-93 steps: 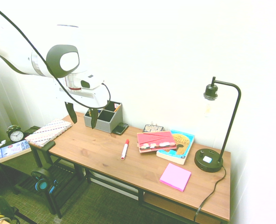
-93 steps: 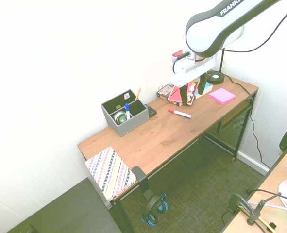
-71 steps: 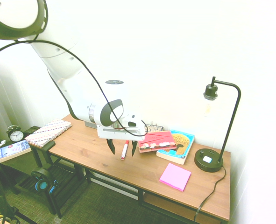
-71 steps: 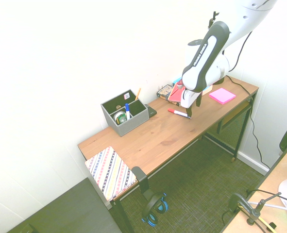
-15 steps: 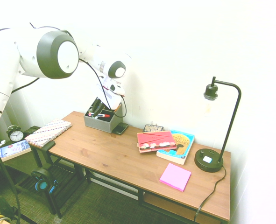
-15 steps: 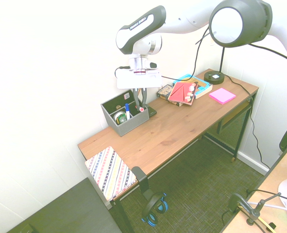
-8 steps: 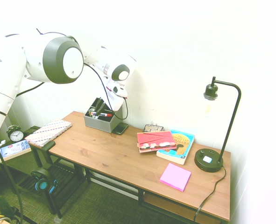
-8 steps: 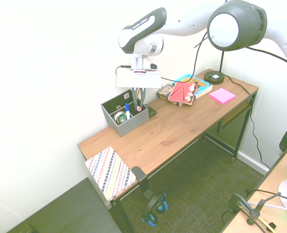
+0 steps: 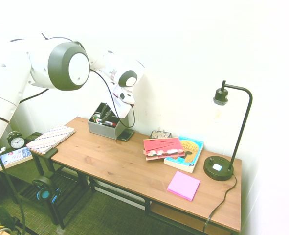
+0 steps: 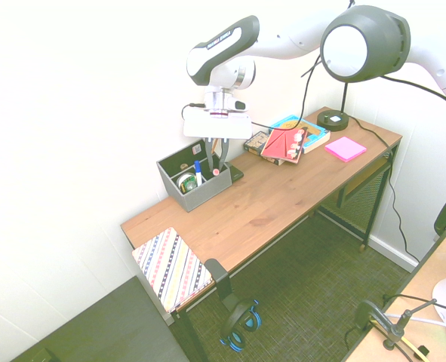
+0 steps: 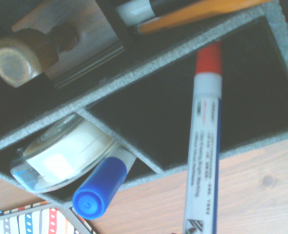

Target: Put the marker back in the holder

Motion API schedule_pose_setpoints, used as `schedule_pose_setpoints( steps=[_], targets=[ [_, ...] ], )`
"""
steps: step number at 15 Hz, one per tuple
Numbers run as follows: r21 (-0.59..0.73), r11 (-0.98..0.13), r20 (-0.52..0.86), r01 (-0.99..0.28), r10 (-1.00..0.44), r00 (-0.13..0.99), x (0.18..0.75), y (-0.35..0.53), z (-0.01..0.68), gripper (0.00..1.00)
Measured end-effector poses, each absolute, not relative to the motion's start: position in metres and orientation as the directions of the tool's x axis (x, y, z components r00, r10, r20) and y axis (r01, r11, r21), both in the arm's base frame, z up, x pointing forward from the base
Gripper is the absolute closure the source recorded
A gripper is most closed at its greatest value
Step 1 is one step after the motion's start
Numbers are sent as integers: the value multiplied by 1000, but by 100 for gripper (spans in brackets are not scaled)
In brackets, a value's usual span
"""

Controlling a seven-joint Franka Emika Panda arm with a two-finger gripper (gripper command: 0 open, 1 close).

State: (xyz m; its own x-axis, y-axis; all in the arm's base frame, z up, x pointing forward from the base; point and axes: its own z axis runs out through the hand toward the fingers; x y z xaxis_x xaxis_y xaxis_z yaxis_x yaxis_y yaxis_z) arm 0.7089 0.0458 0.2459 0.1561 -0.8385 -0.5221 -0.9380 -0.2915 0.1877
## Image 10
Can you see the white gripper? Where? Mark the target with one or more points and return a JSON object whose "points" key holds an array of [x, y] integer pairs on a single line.
{"points": [[217, 126]]}

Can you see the red cap whiteboard marker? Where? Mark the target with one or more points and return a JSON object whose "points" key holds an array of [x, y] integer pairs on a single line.
{"points": [[216, 172]]}

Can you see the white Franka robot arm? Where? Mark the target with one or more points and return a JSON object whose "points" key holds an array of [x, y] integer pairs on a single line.
{"points": [[222, 37]]}

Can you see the blue cap whiteboard marker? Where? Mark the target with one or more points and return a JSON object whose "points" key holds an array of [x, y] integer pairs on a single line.
{"points": [[198, 173]]}

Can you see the orange pencil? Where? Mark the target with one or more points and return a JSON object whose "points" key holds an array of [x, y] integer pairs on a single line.
{"points": [[216, 145]]}

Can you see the dark patterned small box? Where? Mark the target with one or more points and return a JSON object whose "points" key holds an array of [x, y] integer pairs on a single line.
{"points": [[254, 142]]}

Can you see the tape roll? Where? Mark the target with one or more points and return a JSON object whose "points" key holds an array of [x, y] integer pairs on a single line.
{"points": [[186, 183]]}

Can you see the grey fabric desk organizer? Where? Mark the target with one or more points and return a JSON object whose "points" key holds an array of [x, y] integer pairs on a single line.
{"points": [[200, 196]]}

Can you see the teal cover book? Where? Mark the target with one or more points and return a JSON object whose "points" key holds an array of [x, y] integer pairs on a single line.
{"points": [[317, 137]]}

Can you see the black lamp base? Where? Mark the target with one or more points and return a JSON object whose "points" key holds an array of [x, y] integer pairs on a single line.
{"points": [[334, 121]]}

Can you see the striped star pattern notebook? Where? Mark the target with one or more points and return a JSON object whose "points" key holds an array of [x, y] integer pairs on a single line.
{"points": [[171, 267]]}

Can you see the pink sticky note pad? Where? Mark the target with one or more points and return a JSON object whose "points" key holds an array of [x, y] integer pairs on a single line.
{"points": [[345, 149]]}

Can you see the black headphone hook clamp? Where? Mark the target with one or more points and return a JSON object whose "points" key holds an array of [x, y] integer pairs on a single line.
{"points": [[222, 281]]}

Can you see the black blue headphones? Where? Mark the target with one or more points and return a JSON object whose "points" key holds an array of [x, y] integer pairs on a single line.
{"points": [[237, 313]]}

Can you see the wooden desk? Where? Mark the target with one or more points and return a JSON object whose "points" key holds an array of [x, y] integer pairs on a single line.
{"points": [[188, 332]]}

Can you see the dark grey cabinet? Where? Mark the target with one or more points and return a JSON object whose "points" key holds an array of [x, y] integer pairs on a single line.
{"points": [[113, 328]]}

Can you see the black table clamp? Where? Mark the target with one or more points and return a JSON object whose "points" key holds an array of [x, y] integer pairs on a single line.
{"points": [[373, 313]]}

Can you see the yellow black strip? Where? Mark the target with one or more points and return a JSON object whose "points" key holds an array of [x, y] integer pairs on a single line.
{"points": [[411, 345]]}

